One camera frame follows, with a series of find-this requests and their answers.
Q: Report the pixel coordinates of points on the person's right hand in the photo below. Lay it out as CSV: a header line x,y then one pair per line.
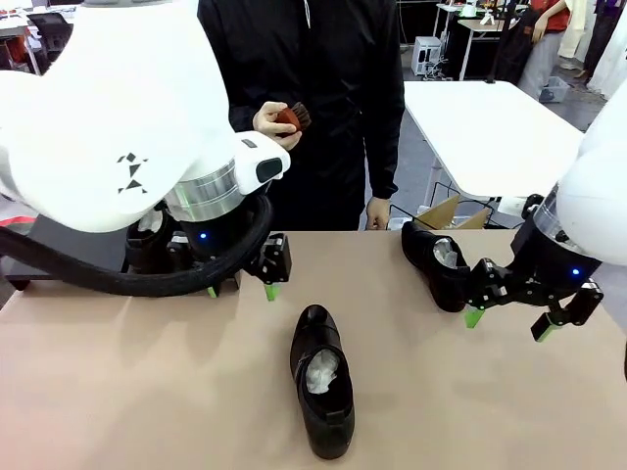
x,y
267,120

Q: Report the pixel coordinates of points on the large white table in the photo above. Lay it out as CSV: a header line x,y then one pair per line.
x,y
490,132

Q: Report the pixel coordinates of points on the black leather shoe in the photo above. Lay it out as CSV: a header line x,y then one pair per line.
x,y
441,289
323,411
142,254

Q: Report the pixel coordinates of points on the person's left forearm black sleeve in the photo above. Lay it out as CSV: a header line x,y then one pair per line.
x,y
384,152

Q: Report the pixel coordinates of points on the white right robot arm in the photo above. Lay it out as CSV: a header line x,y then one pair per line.
x,y
597,196

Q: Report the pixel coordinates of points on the mannequin in red top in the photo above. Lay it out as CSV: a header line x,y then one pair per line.
x,y
548,44

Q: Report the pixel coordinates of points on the open cardboard box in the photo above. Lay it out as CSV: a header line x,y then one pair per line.
x,y
436,215

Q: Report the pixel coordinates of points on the red box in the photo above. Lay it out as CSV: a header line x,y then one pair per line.
x,y
10,54

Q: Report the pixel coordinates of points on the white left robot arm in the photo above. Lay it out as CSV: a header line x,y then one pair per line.
x,y
122,122

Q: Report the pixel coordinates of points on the black hanging apron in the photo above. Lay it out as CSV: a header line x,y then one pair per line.
x,y
516,44

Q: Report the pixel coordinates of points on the clear plastic bin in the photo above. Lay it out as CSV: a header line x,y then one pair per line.
x,y
556,90

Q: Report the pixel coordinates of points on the person in black jacket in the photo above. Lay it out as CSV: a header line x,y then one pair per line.
x,y
323,63

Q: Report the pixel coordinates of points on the person's right forearm black sleeve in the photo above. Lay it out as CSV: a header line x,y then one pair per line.
x,y
242,115

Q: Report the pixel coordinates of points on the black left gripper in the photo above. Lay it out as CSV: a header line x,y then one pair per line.
x,y
210,245

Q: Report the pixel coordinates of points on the brown wooden shoe brush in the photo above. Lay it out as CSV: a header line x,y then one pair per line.
x,y
296,117

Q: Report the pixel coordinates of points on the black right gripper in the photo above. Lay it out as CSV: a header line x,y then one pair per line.
x,y
553,264

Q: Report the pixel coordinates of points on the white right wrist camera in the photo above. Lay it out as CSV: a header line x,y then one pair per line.
x,y
512,205

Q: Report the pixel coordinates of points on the white desk black legs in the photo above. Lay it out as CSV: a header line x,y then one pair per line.
x,y
485,24

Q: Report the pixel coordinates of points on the black vertical pole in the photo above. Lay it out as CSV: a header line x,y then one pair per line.
x,y
496,44

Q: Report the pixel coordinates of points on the person's left hand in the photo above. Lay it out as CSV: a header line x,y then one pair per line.
x,y
378,213

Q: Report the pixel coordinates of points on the black mesh office chair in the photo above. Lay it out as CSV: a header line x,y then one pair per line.
x,y
49,29

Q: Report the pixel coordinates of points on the white computer case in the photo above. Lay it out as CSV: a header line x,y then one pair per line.
x,y
426,56

